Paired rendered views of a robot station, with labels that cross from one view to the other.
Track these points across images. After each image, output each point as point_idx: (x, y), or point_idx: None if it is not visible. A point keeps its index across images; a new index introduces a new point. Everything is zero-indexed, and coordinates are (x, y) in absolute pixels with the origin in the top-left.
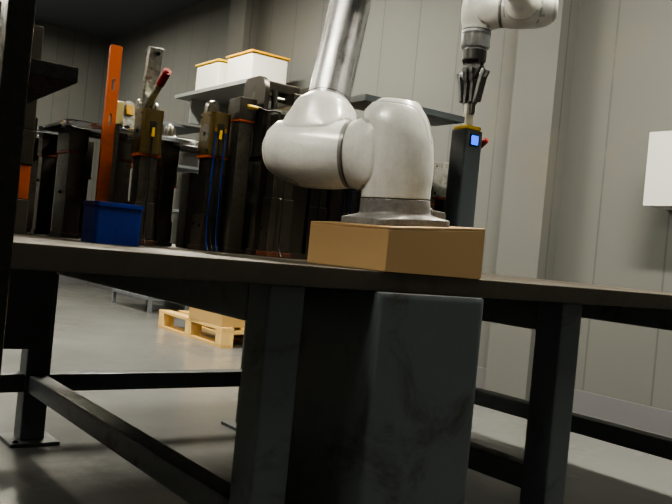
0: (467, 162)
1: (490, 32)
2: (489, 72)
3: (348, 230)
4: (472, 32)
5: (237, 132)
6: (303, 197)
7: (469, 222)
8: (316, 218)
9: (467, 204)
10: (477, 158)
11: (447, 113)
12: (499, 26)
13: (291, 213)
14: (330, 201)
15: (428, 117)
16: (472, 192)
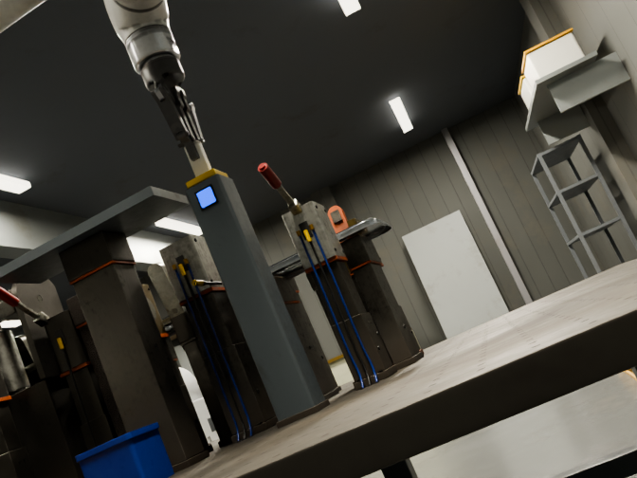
0: (212, 238)
1: (147, 28)
2: (161, 87)
3: None
4: (128, 52)
5: None
6: (54, 425)
7: (268, 327)
8: (96, 436)
9: (248, 302)
10: (227, 219)
11: (118, 204)
12: (141, 12)
13: (13, 470)
14: (105, 402)
15: (113, 224)
16: (247, 276)
